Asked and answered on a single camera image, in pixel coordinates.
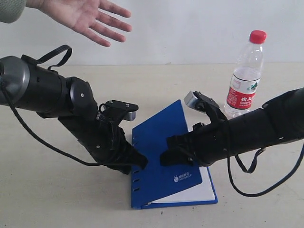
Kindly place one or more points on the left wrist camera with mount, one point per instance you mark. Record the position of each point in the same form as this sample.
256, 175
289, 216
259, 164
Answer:
117, 111

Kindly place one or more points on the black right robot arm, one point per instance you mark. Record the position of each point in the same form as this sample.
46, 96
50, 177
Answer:
279, 121

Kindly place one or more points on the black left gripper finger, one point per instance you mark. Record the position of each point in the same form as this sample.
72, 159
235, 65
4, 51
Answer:
131, 157

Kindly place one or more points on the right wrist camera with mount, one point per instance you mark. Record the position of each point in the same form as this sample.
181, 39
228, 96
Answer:
201, 103

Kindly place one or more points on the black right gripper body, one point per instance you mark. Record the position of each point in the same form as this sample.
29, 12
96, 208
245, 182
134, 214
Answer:
209, 143

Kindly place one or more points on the person's open bare hand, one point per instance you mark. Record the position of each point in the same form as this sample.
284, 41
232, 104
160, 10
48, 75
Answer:
89, 18

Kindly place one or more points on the clear water bottle red label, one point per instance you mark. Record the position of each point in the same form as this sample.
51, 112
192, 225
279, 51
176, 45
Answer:
246, 76

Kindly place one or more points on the green knit sleeve forearm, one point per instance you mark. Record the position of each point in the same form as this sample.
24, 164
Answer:
11, 10

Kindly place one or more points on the blue ring binder notebook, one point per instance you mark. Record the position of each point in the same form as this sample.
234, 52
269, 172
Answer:
158, 186

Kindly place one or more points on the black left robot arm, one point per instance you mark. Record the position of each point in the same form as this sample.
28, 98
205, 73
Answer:
24, 85

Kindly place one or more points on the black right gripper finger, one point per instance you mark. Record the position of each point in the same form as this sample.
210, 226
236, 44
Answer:
185, 141
175, 157

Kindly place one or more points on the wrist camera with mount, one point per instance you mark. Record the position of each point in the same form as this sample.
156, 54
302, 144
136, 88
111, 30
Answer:
201, 103
117, 111

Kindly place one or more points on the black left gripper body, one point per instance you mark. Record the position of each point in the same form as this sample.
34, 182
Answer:
110, 147

